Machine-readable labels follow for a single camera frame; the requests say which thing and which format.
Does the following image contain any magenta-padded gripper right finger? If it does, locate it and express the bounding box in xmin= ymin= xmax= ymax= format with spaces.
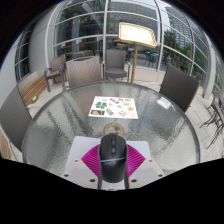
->
xmin=125 ymin=144 xmax=166 ymax=190

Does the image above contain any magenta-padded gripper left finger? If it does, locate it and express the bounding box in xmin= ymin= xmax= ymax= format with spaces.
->
xmin=63 ymin=143 xmax=102 ymax=190

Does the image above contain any black computer mouse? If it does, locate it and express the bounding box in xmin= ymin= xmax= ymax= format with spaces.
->
xmin=98 ymin=133 xmax=129 ymax=184

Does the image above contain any white printed mouse pad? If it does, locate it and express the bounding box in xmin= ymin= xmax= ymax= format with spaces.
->
xmin=64 ymin=135 xmax=152 ymax=174

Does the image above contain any round gold table hub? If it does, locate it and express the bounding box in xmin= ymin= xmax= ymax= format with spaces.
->
xmin=102 ymin=122 xmax=126 ymax=137

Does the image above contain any white picture menu card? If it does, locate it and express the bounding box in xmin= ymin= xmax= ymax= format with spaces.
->
xmin=88 ymin=95 xmax=139 ymax=120

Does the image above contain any wooden slatted bench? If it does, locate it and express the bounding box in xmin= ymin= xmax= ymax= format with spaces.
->
xmin=0 ymin=129 xmax=13 ymax=160
xmin=18 ymin=74 xmax=48 ymax=108

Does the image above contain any dark grey wicker chair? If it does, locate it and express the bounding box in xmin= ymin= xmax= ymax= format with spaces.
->
xmin=158 ymin=63 xmax=200 ymax=113
xmin=0 ymin=84 xmax=33 ymax=153

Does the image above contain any dark metal patio table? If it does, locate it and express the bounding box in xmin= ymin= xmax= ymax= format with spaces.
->
xmin=199 ymin=94 xmax=224 ymax=150

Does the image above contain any grey wicker armchair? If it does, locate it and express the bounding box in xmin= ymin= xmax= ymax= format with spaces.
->
xmin=44 ymin=54 xmax=68 ymax=93
xmin=102 ymin=49 xmax=132 ymax=83

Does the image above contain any gold menu stand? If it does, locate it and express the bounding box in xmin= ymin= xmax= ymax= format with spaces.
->
xmin=118 ymin=22 xmax=158 ymax=84

